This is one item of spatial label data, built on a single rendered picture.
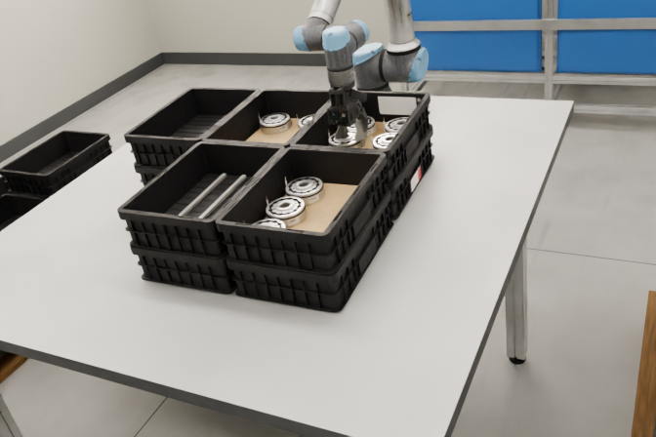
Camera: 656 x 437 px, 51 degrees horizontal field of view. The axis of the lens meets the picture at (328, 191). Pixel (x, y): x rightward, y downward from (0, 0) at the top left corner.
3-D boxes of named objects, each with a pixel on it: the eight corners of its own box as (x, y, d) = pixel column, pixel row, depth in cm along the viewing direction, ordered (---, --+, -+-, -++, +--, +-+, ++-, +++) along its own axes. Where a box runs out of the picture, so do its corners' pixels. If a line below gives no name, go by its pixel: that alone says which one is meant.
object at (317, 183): (296, 177, 194) (296, 175, 193) (328, 179, 189) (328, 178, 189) (279, 195, 186) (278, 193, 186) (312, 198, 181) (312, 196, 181)
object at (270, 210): (279, 196, 185) (279, 194, 185) (311, 201, 180) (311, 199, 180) (258, 216, 178) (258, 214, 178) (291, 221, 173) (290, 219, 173)
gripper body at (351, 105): (328, 127, 202) (322, 88, 196) (342, 114, 208) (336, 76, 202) (351, 129, 198) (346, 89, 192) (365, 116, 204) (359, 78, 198)
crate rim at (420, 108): (343, 97, 226) (342, 90, 225) (431, 99, 214) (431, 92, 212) (289, 153, 196) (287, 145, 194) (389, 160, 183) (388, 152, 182)
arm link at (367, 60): (363, 75, 255) (357, 40, 248) (397, 75, 248) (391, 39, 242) (349, 89, 246) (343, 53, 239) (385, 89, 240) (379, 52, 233)
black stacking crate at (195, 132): (198, 117, 256) (190, 88, 250) (268, 120, 243) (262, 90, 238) (132, 169, 226) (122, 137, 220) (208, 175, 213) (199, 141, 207)
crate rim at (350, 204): (289, 153, 196) (287, 145, 194) (389, 160, 183) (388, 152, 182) (214, 231, 165) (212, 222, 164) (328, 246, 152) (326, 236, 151)
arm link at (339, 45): (353, 23, 192) (341, 34, 185) (359, 61, 197) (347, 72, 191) (329, 23, 195) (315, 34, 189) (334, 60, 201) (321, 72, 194)
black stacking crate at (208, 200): (208, 176, 213) (199, 142, 207) (294, 183, 200) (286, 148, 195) (128, 249, 182) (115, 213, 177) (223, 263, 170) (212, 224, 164)
